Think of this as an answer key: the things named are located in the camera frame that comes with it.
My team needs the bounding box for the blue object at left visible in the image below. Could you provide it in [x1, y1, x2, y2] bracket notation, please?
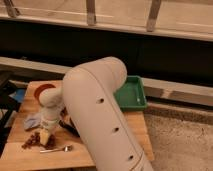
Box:
[10, 89, 26, 103]

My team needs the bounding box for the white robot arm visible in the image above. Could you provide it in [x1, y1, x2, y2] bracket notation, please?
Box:
[38, 57, 154, 171]

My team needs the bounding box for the bunch of dark grapes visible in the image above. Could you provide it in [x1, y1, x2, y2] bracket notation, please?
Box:
[22, 132, 56, 150]

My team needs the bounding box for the wooden table board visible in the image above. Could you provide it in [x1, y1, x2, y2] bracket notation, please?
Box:
[0, 78, 155, 171]

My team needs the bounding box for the dark maroon bowl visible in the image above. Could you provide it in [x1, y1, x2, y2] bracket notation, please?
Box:
[59, 112, 79, 137]

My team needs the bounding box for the black chair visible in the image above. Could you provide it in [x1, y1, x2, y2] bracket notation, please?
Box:
[0, 70, 20, 156]

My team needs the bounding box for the green plastic tray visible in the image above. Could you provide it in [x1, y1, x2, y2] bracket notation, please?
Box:
[114, 75, 147, 111]

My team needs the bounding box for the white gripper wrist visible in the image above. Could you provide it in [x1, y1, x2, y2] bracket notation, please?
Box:
[40, 107, 62, 146]

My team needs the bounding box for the silver spoon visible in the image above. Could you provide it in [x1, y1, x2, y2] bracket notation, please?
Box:
[40, 145, 73, 153]

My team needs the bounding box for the red orange bowl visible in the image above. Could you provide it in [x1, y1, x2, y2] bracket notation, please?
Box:
[34, 84, 55, 101]

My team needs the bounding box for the grey blue cloth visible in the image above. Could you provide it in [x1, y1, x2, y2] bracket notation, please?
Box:
[23, 113, 41, 130]

